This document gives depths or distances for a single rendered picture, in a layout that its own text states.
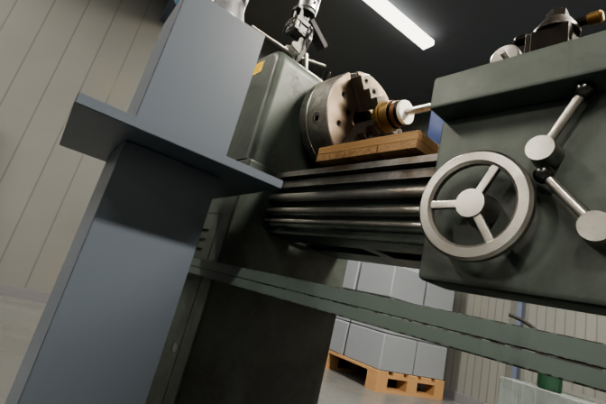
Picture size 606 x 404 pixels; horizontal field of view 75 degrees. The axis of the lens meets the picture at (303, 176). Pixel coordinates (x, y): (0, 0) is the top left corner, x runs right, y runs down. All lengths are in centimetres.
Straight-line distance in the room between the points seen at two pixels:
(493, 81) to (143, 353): 75
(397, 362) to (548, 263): 306
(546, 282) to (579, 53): 28
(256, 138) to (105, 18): 321
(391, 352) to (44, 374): 293
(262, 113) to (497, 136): 73
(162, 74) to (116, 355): 54
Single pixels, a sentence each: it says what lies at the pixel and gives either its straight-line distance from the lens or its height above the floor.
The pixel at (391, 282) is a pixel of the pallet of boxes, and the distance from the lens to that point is 342.
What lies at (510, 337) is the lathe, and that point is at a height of 55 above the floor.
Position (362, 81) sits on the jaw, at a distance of 120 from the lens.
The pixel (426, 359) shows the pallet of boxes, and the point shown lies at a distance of 384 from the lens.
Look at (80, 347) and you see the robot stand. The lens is 83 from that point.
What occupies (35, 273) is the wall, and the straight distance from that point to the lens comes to 379.
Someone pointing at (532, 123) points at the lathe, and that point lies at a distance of 63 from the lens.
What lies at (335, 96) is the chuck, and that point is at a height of 109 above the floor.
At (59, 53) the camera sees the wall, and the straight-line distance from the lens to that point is 404.
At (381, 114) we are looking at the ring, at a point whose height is 106.
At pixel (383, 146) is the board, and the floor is 88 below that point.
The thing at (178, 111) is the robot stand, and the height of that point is 83.
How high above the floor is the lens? 53
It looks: 16 degrees up
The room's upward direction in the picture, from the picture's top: 15 degrees clockwise
